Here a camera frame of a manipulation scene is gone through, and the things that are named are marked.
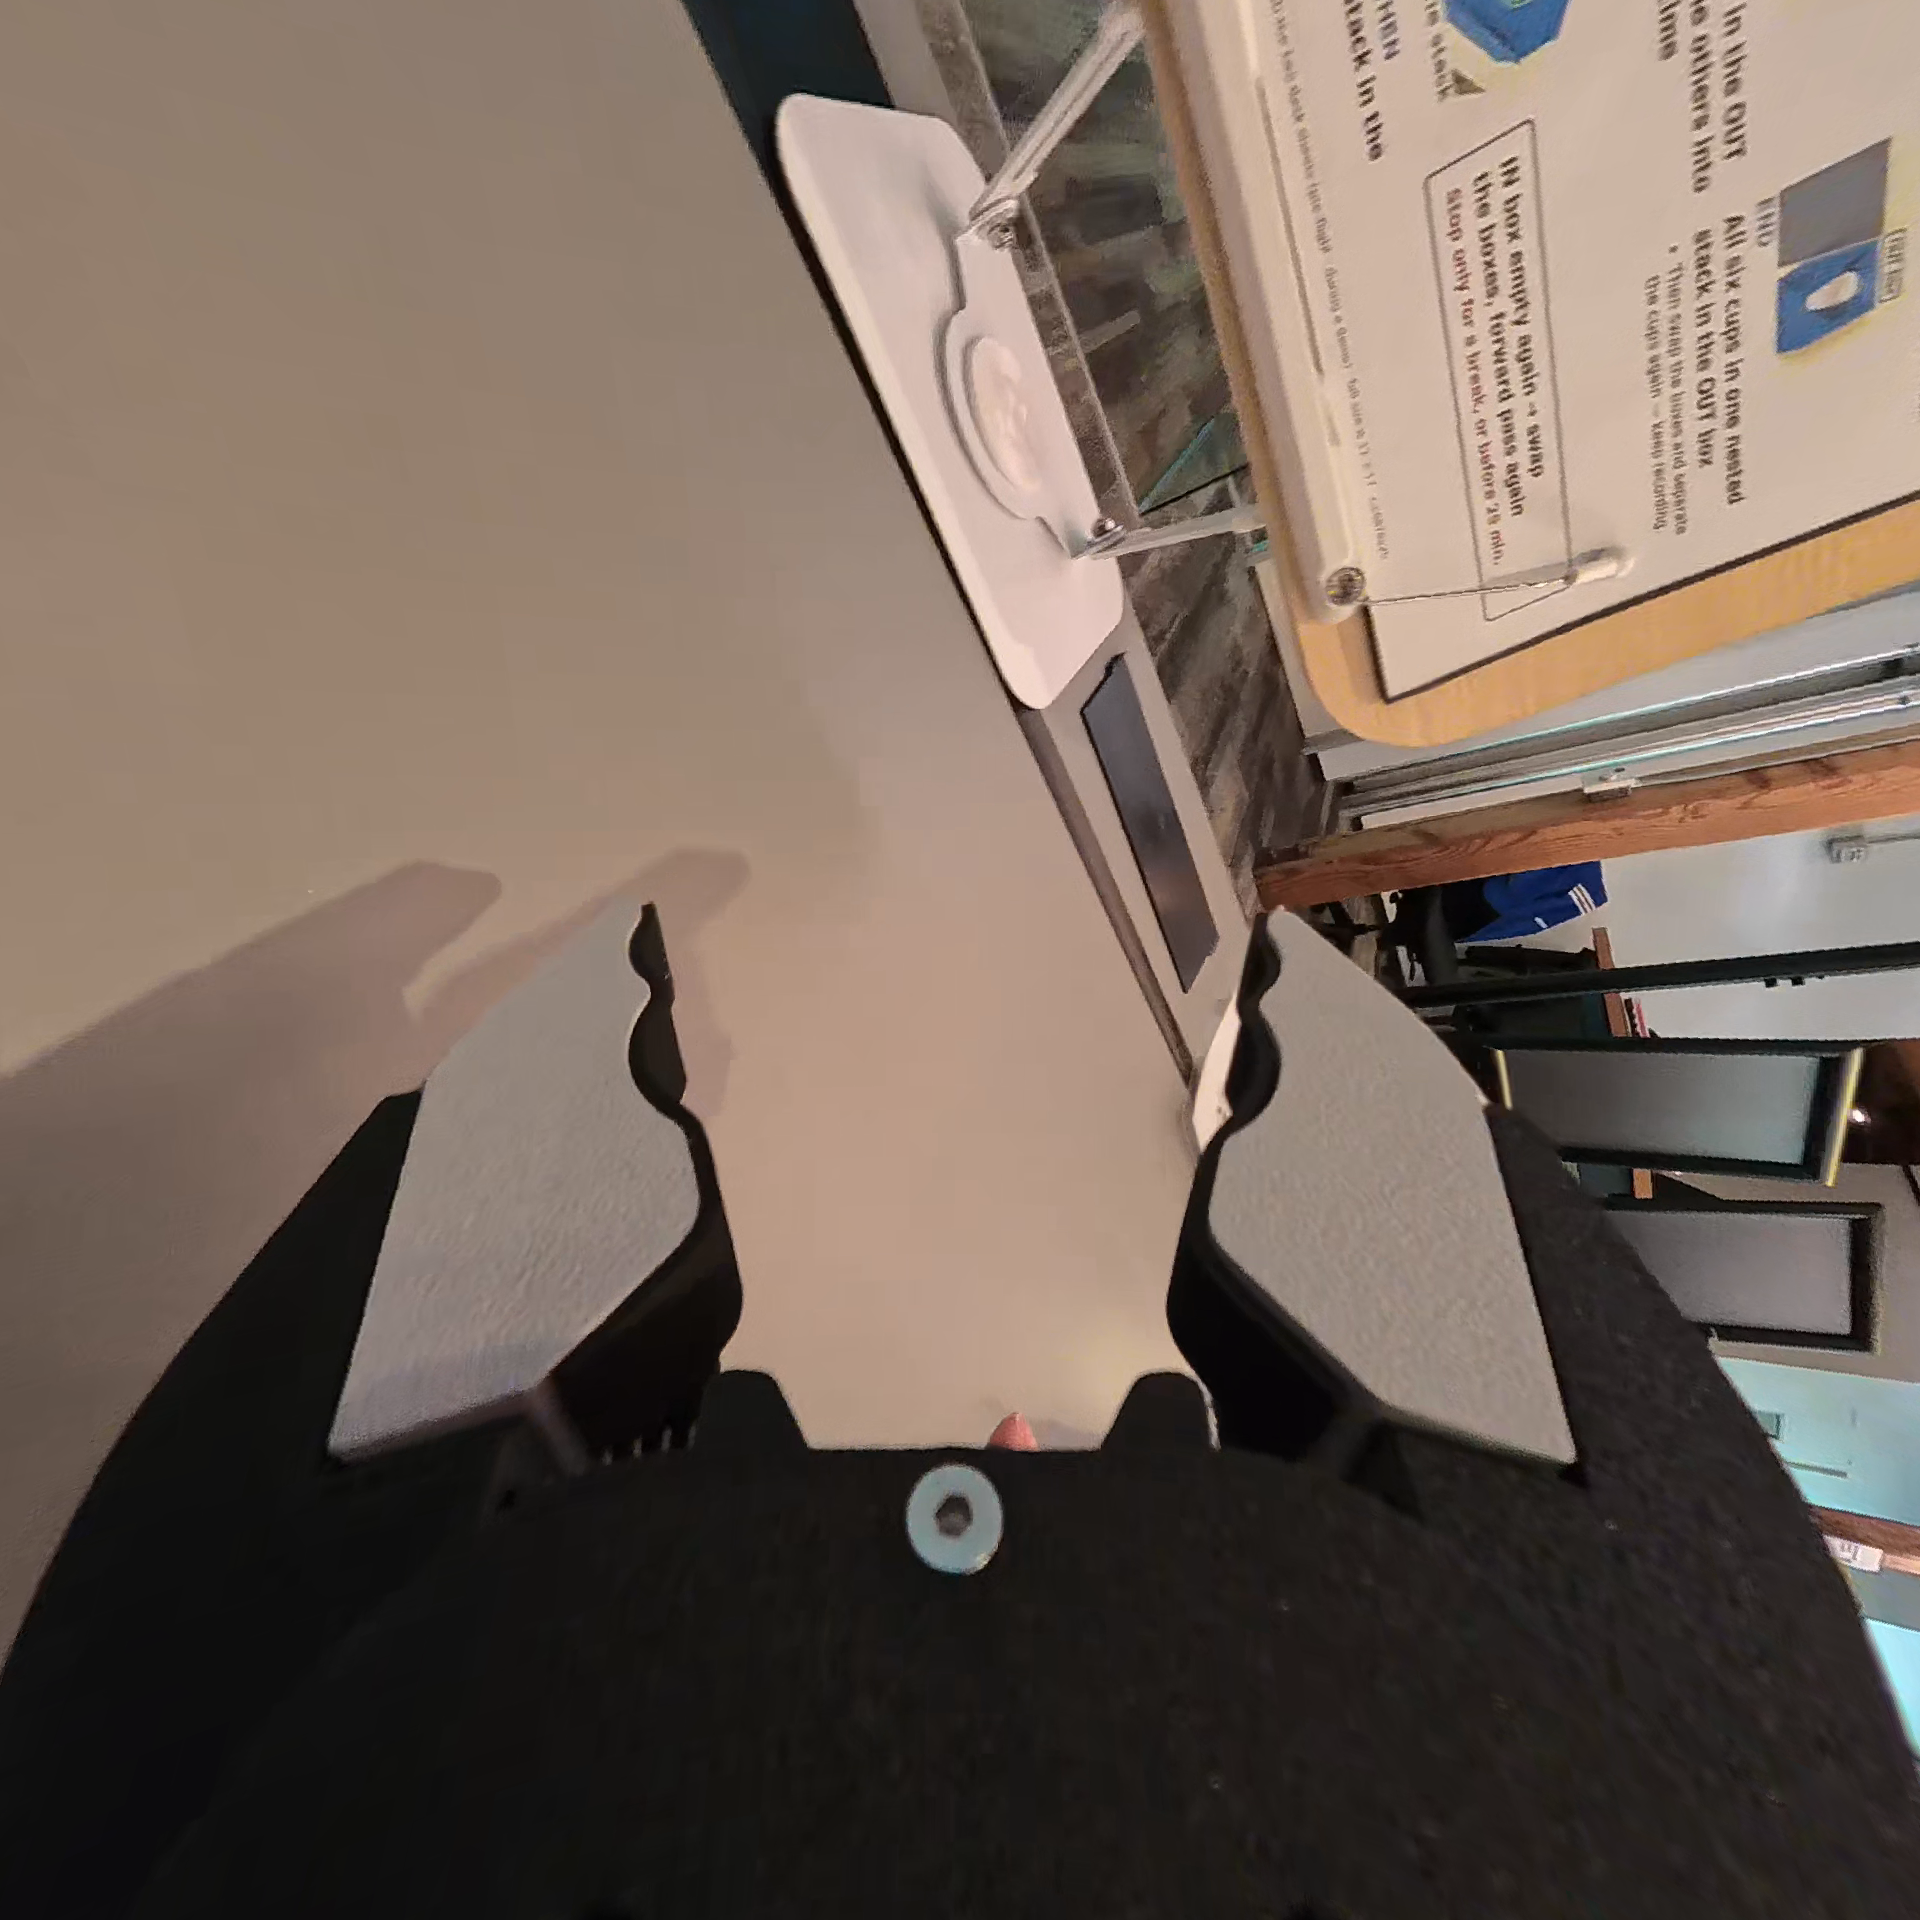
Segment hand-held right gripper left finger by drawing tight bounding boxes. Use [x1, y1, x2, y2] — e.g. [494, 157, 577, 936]
[326, 901, 748, 1478]

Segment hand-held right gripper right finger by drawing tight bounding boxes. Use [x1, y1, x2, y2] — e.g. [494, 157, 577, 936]
[1167, 909, 1581, 1487]

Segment black framed panel stand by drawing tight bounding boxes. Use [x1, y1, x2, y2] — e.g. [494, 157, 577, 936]
[1604, 1199, 1883, 1353]
[1486, 1035, 1869, 1191]

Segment blue striped jacket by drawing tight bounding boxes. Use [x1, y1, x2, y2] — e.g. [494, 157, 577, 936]
[1463, 862, 1609, 947]

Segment black sign stand with pole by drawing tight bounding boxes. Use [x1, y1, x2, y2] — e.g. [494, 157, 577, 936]
[1395, 943, 1920, 1011]

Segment wooden beam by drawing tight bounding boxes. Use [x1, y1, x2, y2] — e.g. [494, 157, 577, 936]
[1257, 737, 1920, 911]

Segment wooden document stand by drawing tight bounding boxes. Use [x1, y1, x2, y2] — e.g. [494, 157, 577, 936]
[967, 0, 1920, 751]

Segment printed instruction sheet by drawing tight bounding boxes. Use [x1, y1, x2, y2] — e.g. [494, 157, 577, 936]
[1357, 0, 1920, 704]

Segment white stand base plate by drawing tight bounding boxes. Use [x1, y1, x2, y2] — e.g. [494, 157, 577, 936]
[778, 93, 1127, 707]

